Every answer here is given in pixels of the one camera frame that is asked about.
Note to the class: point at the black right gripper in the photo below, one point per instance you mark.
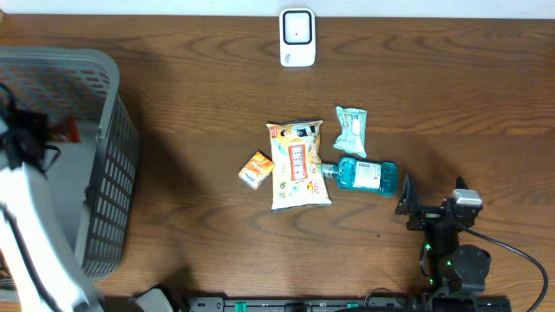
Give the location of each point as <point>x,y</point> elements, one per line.
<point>408,205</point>

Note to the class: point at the teal mouthwash bottle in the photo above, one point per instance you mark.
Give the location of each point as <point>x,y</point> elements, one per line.
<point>360,175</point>

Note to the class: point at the mint green tissue pack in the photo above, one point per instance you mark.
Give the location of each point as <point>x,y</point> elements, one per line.
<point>353,126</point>

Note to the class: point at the yellow snack bag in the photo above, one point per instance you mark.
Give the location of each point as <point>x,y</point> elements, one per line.
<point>297,178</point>

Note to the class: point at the small orange box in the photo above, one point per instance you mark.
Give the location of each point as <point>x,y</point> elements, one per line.
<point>256,170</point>

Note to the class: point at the red orange snack packet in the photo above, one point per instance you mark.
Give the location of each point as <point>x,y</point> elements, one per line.
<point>66,131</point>

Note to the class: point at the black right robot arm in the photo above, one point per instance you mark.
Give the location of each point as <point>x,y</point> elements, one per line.
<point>457,271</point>

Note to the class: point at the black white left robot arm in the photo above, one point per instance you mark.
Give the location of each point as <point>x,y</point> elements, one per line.
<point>47,276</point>

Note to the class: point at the white barcode scanner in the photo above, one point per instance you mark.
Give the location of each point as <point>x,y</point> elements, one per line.
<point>297,31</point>

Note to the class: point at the gray plastic shopping basket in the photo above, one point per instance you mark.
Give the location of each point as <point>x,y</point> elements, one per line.
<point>92,181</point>

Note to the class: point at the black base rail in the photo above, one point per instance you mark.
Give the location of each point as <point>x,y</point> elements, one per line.
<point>374,303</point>

